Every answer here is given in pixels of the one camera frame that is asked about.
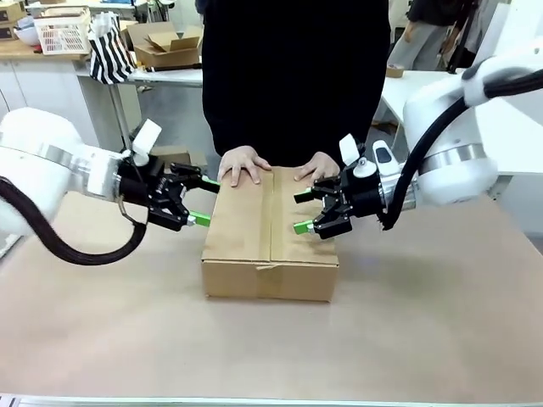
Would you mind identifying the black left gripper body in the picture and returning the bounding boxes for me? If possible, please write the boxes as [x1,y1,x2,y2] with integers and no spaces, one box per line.
[116,154,188,225]

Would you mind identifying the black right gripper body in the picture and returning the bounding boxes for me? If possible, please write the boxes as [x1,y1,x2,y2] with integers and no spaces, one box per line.
[333,169,389,220]

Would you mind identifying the large brown cardboard box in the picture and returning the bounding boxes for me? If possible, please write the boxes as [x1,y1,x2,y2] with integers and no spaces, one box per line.
[199,164,342,304]

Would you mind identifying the small brown cardboard box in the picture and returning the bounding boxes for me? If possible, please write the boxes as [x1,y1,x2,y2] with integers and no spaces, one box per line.
[150,144,210,170]

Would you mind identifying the person's left hand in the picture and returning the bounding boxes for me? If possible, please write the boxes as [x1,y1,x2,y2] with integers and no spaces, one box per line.
[293,151,341,185]

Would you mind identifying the person's right hand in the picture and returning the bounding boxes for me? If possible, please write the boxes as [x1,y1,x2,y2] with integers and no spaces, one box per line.
[216,145,273,188]

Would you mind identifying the white background table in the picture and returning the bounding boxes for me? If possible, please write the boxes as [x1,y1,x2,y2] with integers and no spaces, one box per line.
[126,64,204,91]

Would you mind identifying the white side table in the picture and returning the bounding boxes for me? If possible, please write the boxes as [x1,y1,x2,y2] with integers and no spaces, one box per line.
[372,70,543,201]

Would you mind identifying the person in black sweater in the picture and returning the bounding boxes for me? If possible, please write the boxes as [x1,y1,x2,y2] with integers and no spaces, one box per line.
[200,0,392,170]

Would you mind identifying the black tripod pole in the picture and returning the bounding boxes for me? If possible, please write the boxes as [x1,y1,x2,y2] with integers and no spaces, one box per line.
[139,62,204,72]

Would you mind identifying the open background cardboard carton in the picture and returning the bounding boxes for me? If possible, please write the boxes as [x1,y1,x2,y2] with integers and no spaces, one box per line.
[126,21,204,70]

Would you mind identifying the black white striped bag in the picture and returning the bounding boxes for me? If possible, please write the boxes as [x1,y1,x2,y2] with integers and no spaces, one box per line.
[87,11,137,86]

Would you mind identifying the white cabinet with wood top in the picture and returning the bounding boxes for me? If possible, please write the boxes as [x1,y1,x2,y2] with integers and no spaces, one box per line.
[0,40,143,150]

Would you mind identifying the bystander in grey trousers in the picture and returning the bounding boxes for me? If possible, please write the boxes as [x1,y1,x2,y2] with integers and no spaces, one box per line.
[387,0,467,72]

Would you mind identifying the white basket with red items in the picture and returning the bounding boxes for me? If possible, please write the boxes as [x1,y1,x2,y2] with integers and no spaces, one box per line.
[32,7,92,57]

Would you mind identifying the stacked brown cardboard boxes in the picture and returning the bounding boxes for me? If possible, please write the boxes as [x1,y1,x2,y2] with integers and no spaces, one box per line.
[0,0,27,42]

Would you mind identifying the white board panel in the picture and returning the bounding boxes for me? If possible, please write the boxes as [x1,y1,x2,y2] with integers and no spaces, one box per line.
[478,0,543,59]

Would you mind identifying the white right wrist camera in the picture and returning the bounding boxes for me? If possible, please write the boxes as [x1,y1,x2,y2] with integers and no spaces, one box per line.
[338,132,379,180]

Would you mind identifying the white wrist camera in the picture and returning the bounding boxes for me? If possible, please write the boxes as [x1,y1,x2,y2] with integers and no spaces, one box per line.
[338,132,379,180]
[128,118,164,167]

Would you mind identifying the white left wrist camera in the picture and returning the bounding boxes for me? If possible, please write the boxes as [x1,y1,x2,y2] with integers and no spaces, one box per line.
[128,118,164,167]

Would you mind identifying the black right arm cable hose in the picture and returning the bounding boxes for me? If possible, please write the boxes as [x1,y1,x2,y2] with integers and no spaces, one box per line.
[378,69,543,232]

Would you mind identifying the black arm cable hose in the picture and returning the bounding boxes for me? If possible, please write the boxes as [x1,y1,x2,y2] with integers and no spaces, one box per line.
[378,69,543,232]
[0,176,148,267]

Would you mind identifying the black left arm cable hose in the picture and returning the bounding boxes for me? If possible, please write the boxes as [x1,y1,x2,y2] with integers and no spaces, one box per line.
[0,176,148,267]

